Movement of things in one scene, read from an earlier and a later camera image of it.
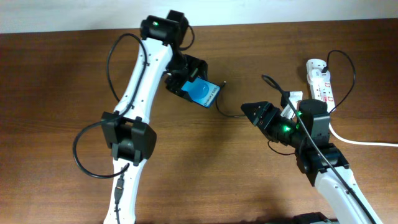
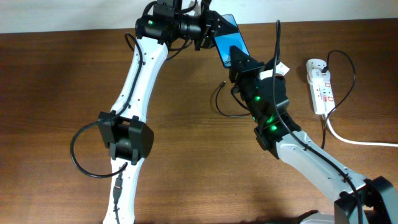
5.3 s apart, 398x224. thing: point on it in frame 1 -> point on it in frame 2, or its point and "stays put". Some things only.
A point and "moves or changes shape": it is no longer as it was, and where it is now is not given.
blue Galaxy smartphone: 201,91 -> 224,42
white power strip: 320,83 stays put
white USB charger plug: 315,74 stays put
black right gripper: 268,119 -> 245,71
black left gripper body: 185,68 -> 203,40
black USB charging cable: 324,70 moves or changes shape
